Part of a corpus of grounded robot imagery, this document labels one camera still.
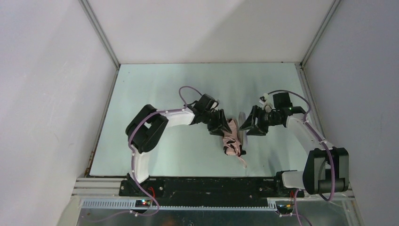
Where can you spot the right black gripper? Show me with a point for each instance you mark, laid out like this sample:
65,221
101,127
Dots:
259,119

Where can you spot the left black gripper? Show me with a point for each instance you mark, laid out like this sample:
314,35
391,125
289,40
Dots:
216,121

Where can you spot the pink black folding umbrella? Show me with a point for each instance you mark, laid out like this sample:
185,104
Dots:
233,142

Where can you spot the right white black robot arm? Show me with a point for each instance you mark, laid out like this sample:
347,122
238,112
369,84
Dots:
326,171

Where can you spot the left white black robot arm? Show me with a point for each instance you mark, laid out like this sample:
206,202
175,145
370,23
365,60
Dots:
146,129

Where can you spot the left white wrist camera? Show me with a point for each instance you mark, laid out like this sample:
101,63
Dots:
215,104

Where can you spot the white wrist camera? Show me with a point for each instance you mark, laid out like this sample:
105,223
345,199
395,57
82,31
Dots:
215,104
266,103

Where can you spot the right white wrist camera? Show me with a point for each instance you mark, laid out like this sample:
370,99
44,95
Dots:
266,103

